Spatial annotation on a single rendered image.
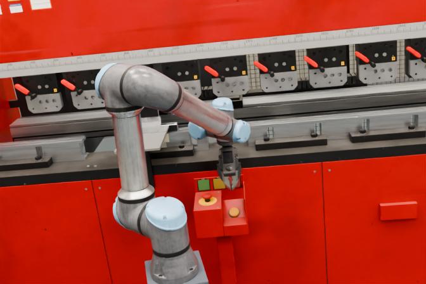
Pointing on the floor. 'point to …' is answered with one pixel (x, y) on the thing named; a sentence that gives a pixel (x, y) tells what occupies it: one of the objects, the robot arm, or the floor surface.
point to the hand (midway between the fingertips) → (231, 187)
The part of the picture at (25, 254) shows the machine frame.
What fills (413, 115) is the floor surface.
